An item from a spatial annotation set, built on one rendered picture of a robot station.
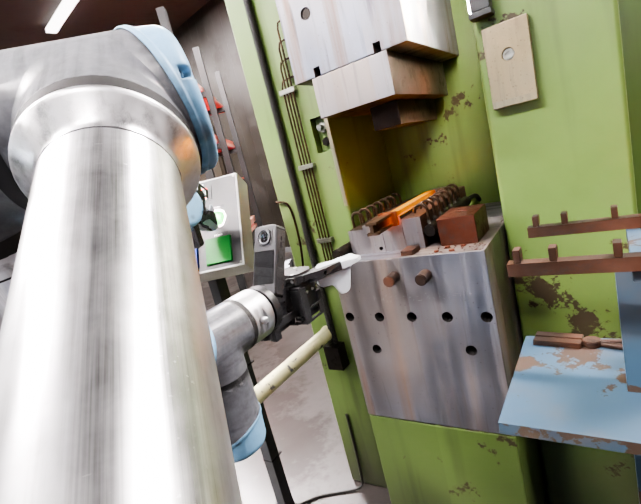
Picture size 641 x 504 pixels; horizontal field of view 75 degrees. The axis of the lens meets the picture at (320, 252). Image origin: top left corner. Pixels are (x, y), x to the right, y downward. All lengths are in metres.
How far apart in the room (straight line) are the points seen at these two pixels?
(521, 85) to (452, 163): 0.48
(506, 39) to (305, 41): 0.45
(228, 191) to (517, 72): 0.77
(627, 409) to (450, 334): 0.37
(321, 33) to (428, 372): 0.84
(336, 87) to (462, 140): 0.54
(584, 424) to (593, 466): 0.64
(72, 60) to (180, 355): 0.22
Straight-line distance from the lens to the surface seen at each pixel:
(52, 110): 0.30
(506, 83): 1.05
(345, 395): 1.55
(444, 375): 1.08
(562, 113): 1.06
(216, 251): 1.16
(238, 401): 0.56
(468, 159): 1.45
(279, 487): 1.64
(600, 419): 0.78
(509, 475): 1.20
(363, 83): 1.03
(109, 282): 0.18
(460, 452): 1.20
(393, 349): 1.09
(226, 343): 0.54
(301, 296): 0.65
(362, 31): 1.04
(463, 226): 0.98
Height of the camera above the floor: 1.16
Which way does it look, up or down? 11 degrees down
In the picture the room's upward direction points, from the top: 14 degrees counter-clockwise
